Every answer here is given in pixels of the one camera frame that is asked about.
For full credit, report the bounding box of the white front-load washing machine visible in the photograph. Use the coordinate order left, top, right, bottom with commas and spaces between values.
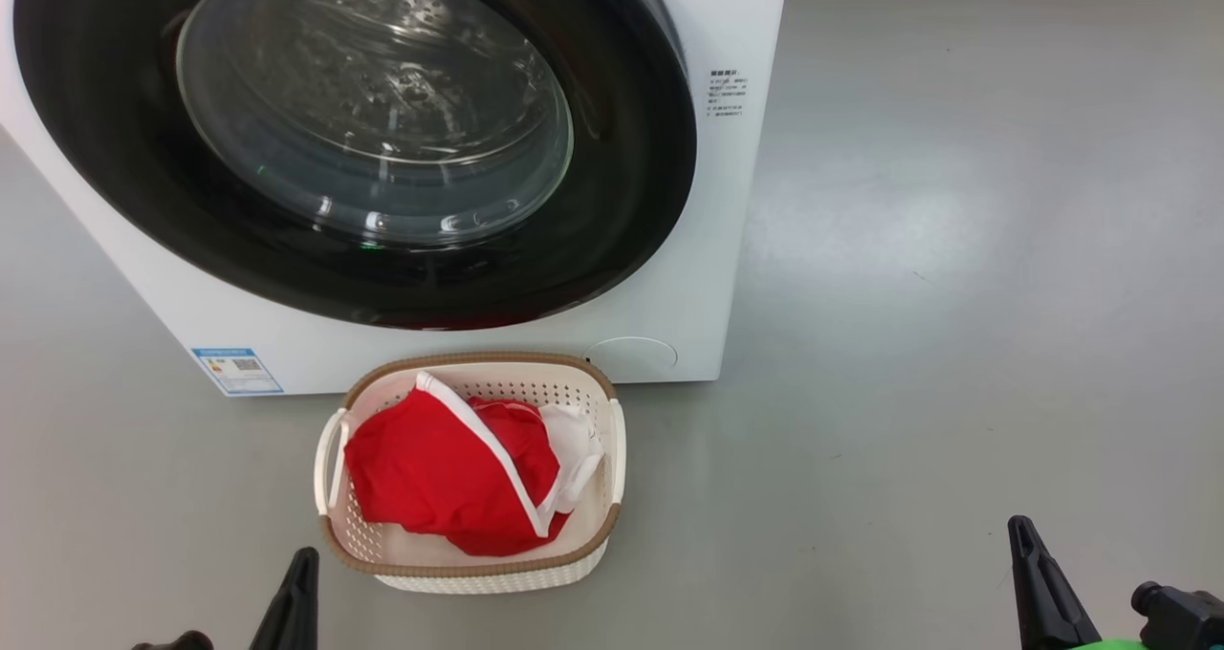
0, 0, 793, 398

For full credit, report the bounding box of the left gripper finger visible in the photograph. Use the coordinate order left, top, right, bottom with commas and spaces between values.
251, 547, 319, 650

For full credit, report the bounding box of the round black glass washer door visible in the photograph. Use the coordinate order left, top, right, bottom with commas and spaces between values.
11, 0, 699, 331

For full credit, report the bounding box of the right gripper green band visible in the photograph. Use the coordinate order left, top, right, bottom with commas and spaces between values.
1007, 516, 1153, 650

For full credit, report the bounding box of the round white filter cover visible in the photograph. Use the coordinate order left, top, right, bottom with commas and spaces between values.
585, 336, 678, 383

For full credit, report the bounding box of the blue energy label sticker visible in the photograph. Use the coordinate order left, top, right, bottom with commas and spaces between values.
191, 347, 285, 396

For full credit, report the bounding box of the red garment with white trim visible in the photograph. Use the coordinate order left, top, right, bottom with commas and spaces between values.
344, 373, 605, 557

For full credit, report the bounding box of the small printed text label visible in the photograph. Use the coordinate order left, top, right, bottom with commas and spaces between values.
706, 69, 752, 119

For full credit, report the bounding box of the cream perforated laundry basket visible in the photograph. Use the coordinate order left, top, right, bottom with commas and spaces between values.
314, 351, 627, 596

